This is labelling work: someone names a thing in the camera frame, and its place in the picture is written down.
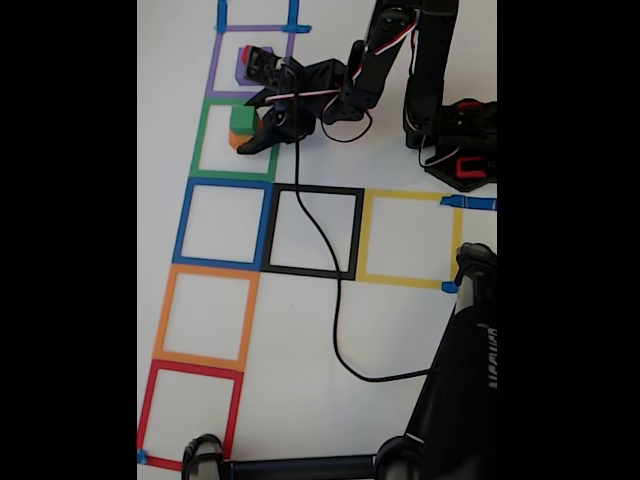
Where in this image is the green cube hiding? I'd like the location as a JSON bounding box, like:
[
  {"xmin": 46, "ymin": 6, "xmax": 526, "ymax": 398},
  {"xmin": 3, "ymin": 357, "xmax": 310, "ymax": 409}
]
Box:
[{"xmin": 230, "ymin": 105, "xmax": 258, "ymax": 135}]

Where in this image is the orange square block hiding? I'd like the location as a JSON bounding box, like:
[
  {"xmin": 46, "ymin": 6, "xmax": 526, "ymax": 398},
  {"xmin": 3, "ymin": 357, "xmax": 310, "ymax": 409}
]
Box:
[{"xmin": 228, "ymin": 128, "xmax": 257, "ymax": 151}]

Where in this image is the purple square block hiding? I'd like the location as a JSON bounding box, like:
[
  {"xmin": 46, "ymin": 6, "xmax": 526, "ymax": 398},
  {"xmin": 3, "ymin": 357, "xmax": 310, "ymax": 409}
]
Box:
[{"xmin": 234, "ymin": 47, "xmax": 275, "ymax": 86}]

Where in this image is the long blue tape strip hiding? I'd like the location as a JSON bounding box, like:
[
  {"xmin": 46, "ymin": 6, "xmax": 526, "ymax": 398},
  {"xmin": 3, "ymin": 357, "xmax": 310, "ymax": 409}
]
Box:
[{"xmin": 439, "ymin": 195, "xmax": 498, "ymax": 212}]

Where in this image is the black tripod stand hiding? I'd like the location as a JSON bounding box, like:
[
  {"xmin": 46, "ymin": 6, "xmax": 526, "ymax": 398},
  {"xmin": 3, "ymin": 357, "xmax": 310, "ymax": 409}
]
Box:
[{"xmin": 180, "ymin": 242, "xmax": 498, "ymax": 480}]

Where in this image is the red white servo wire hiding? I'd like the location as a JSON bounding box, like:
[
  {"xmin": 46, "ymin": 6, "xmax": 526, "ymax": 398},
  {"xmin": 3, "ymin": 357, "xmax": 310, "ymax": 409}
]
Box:
[
  {"xmin": 264, "ymin": 9, "xmax": 421, "ymax": 144},
  {"xmin": 417, "ymin": 132, "xmax": 459, "ymax": 169}
]

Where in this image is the purple square frame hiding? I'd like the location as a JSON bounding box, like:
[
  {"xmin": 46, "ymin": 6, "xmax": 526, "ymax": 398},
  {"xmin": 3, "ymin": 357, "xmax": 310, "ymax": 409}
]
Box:
[{"xmin": 204, "ymin": 23, "xmax": 296, "ymax": 100}]

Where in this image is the black square frame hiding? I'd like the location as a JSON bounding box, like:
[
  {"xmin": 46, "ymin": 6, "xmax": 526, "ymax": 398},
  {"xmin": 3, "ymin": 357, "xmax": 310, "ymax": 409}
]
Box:
[{"xmin": 260, "ymin": 183, "xmax": 365, "ymax": 281}]

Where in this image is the green square frame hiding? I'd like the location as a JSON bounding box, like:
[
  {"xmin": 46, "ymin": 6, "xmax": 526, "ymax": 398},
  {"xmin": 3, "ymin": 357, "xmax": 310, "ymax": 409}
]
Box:
[{"xmin": 189, "ymin": 97, "xmax": 286, "ymax": 182}]

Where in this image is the blue square frame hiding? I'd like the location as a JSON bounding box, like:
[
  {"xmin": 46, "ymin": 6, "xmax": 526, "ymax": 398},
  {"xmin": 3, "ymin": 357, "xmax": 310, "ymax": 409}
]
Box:
[{"xmin": 172, "ymin": 177, "xmax": 275, "ymax": 273}]

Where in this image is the yellow square frame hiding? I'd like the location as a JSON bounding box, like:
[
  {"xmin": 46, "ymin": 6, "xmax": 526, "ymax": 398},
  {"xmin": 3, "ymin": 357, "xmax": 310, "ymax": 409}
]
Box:
[{"xmin": 355, "ymin": 188, "xmax": 464, "ymax": 291}]

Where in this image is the black camera cable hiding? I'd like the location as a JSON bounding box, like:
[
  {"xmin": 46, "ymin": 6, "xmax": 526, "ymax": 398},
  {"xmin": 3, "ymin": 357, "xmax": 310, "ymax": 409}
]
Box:
[{"xmin": 293, "ymin": 74, "xmax": 441, "ymax": 383}]

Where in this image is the orange square frame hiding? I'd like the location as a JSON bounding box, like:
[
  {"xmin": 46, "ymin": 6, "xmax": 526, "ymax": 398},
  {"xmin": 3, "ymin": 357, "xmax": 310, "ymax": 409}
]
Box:
[{"xmin": 152, "ymin": 263, "xmax": 261, "ymax": 374}]

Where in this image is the red square frame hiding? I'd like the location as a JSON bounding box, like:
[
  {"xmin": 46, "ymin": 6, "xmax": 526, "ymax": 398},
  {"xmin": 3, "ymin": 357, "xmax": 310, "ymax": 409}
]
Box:
[{"xmin": 137, "ymin": 359, "xmax": 245, "ymax": 473}]

